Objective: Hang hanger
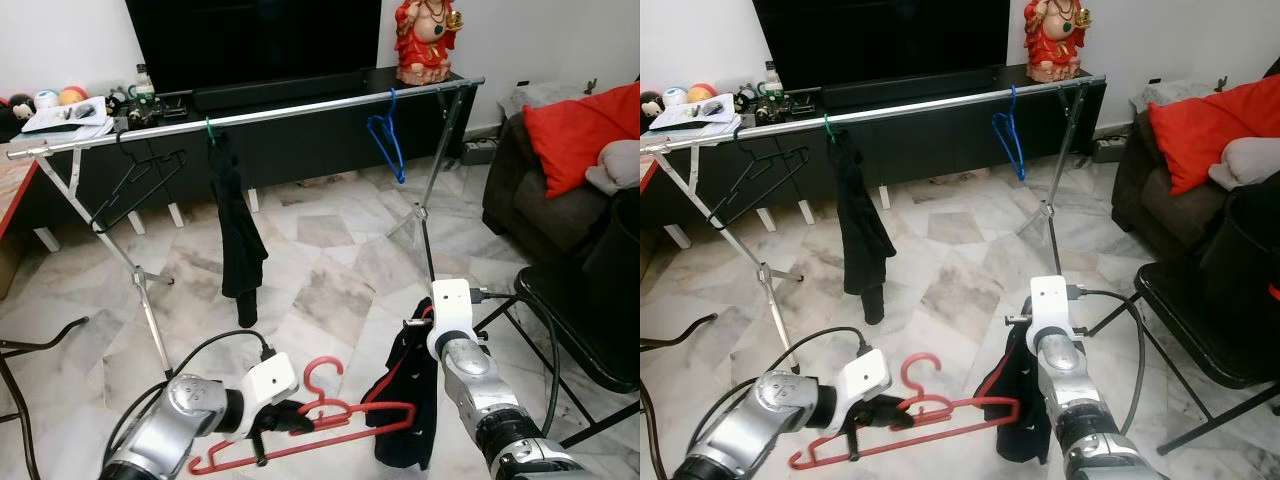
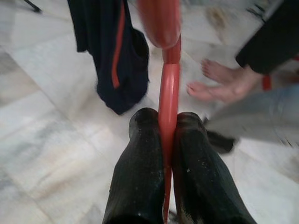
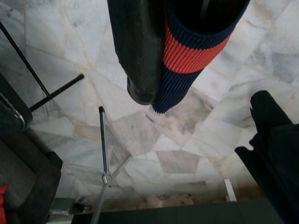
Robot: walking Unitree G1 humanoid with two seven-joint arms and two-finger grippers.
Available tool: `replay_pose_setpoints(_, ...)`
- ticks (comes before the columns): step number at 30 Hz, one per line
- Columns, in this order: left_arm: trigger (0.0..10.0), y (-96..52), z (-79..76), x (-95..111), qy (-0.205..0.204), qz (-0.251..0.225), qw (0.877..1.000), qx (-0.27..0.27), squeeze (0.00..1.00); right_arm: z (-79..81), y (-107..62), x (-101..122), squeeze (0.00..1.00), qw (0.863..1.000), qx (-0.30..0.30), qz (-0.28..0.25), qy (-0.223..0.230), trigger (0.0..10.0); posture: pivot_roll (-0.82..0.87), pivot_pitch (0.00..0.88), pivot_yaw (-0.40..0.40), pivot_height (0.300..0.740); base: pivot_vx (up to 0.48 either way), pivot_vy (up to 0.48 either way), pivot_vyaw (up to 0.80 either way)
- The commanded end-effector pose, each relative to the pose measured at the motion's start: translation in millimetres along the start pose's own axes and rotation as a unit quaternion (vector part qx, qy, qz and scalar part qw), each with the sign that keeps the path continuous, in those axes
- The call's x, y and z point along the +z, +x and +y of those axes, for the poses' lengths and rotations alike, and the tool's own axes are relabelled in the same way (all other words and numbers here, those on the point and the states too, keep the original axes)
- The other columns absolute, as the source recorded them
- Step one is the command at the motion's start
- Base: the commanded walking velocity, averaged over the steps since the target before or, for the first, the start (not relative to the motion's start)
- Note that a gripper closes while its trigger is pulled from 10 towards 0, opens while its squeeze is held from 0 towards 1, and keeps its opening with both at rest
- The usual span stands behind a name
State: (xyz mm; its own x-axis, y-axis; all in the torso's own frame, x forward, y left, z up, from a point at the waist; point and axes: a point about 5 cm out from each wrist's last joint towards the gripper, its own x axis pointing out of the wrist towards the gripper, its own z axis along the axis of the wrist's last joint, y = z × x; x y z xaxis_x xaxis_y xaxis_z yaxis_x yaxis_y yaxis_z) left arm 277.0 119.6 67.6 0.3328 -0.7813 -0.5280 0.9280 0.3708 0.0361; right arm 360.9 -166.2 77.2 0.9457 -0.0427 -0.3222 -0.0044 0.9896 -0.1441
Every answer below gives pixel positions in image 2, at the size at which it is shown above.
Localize red hanger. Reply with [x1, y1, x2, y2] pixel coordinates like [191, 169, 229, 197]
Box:
[136, 0, 182, 224]

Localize bare person foot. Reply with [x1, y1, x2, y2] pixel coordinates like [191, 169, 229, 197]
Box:
[201, 58, 263, 83]
[186, 80, 257, 104]

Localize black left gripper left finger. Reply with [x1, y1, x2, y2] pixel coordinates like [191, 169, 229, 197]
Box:
[102, 107, 165, 224]

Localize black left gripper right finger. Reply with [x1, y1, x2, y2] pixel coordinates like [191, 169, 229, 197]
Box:
[171, 112, 257, 224]

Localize navy garment with red stripe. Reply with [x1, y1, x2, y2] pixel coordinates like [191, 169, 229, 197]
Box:
[67, 0, 150, 115]

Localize person leg black trousers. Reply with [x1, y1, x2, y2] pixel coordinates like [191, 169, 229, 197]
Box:
[235, 0, 299, 75]

